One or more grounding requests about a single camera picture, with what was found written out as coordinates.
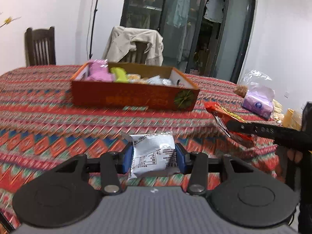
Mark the dark glass sliding door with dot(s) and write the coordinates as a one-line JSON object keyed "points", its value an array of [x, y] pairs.
{"points": [[202, 37]]}

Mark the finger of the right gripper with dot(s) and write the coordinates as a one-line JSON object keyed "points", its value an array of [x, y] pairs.
{"points": [[258, 129]]}

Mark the patterned red tablecloth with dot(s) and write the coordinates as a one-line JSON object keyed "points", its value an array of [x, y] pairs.
{"points": [[40, 128]]}

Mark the dark wooden chair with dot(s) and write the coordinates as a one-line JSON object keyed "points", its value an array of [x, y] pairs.
{"points": [[39, 46]]}

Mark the long green snack bar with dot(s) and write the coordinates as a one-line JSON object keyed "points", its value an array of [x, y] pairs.
{"points": [[119, 74]]}

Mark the clear plastic bag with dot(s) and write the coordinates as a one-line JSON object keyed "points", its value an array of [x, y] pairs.
{"points": [[249, 77]]}

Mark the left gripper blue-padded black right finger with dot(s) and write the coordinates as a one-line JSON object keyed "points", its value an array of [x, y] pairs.
{"points": [[236, 191]]}

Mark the orange cardboard snack box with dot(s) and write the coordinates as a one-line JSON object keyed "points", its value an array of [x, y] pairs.
{"points": [[181, 96]]}

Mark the red snack packet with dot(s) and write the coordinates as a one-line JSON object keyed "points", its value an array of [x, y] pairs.
{"points": [[222, 117]]}

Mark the pink snack pack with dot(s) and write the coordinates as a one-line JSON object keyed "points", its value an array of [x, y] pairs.
{"points": [[98, 71]]}

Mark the black floor lamp stand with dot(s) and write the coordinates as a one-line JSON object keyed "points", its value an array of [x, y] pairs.
{"points": [[91, 26]]}

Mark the purple tissue pack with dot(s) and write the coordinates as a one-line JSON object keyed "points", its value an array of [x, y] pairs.
{"points": [[259, 100]]}

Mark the glass cup with tea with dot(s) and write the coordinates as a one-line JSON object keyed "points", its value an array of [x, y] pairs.
{"points": [[292, 119]]}

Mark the silver cracker packet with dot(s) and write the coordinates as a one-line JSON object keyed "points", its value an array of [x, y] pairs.
{"points": [[152, 155]]}

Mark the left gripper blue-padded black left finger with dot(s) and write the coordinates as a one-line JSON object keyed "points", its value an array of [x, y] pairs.
{"points": [[72, 190]]}

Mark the white orange cracker packet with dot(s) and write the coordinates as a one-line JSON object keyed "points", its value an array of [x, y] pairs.
{"points": [[136, 78]]}

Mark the yellow flower sprigs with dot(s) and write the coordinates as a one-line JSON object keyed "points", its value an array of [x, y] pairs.
{"points": [[8, 20]]}

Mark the chair with beige jacket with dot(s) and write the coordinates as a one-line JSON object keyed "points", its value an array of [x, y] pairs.
{"points": [[123, 40]]}

